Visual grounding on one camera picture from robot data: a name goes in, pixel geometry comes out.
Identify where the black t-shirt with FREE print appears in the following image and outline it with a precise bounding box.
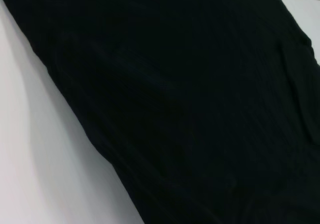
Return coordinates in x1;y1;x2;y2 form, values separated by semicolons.
0;0;320;224

